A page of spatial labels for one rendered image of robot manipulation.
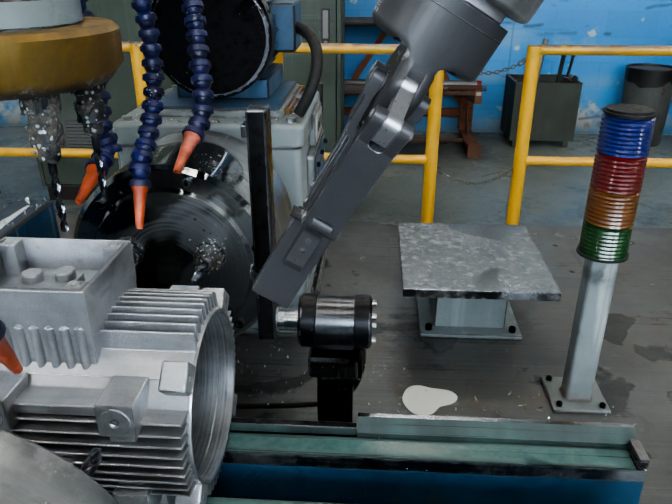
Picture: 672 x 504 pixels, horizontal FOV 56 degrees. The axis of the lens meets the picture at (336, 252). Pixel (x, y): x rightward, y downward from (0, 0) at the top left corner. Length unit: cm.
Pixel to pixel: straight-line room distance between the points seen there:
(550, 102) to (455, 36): 493
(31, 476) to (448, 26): 32
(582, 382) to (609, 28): 502
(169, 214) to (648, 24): 541
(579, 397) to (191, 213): 60
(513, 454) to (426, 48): 46
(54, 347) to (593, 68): 552
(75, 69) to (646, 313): 105
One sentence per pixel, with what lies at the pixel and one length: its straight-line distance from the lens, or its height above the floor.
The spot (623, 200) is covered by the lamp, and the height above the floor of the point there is 111.
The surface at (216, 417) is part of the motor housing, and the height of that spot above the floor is 95.
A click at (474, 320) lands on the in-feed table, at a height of 82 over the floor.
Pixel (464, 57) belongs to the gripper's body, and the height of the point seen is 133.
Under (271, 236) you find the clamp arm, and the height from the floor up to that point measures 112.
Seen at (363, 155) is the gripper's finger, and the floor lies 128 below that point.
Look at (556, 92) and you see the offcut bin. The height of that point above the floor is 44.
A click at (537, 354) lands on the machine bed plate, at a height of 80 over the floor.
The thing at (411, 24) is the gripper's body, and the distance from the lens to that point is 37.
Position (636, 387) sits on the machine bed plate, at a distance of 106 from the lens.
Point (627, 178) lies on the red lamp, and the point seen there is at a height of 114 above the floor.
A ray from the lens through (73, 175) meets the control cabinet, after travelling 421.
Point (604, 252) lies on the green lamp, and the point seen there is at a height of 104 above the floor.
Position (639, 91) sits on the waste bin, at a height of 44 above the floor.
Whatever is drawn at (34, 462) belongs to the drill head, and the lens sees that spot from 38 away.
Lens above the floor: 138
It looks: 25 degrees down
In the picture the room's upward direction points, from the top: straight up
